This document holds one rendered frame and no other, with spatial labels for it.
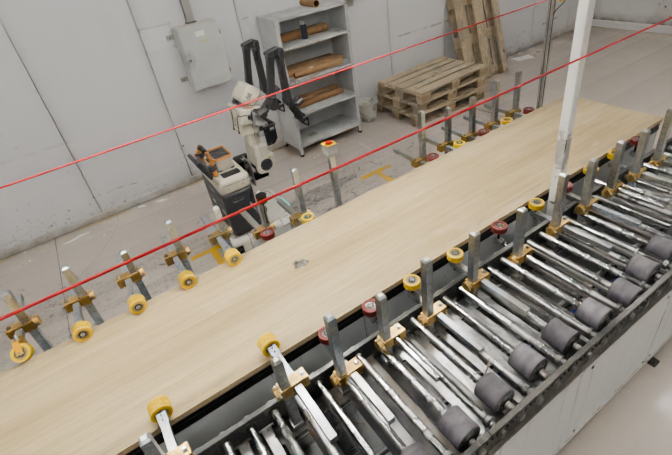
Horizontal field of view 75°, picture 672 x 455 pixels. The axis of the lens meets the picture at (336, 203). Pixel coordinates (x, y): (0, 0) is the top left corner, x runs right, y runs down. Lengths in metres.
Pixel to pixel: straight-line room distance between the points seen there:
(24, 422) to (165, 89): 3.50
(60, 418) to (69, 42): 3.42
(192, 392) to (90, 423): 0.38
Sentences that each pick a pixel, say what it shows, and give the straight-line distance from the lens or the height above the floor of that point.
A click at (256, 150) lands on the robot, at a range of 3.57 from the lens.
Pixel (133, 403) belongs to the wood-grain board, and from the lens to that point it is 2.02.
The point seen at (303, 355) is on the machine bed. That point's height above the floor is 0.79.
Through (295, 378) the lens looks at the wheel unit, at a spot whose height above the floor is 0.97.
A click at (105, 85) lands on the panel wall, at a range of 4.85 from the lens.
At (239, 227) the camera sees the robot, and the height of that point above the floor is 0.38.
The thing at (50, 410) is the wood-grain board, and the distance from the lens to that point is 2.20.
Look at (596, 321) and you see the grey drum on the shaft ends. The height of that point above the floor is 0.82.
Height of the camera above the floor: 2.36
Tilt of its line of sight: 33 degrees down
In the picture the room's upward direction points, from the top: 10 degrees counter-clockwise
